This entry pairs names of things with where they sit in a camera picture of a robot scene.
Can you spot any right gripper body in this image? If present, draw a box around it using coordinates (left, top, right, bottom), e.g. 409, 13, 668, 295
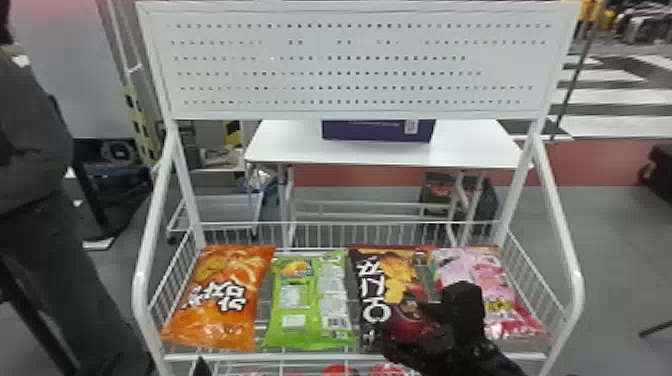
374, 321, 443, 371

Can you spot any dark red snack packet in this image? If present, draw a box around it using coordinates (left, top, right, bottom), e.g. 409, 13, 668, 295
348, 246, 443, 349

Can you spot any pink snack packet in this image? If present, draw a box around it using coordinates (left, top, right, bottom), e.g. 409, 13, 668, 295
429, 245, 545, 341

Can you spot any green snack packet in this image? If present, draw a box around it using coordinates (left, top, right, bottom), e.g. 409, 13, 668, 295
260, 249, 359, 352

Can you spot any black bag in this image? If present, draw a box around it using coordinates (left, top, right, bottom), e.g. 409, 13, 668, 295
418, 172, 500, 239

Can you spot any orange snack packet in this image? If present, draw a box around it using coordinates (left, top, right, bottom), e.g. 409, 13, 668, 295
159, 243, 276, 353

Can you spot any white side table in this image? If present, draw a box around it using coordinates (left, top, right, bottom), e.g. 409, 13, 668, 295
243, 119, 528, 248

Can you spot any blue box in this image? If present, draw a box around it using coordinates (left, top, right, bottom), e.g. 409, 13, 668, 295
321, 119, 437, 144

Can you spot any person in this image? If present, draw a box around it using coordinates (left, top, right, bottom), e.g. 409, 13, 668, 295
0, 0, 155, 376

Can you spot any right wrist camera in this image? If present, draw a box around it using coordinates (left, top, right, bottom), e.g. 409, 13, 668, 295
439, 281, 487, 340

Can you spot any white wire rack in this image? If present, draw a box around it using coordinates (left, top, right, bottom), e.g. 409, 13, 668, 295
131, 0, 587, 376

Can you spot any yellow black striped post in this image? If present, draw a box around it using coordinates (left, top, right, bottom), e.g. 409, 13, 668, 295
122, 83, 162, 165

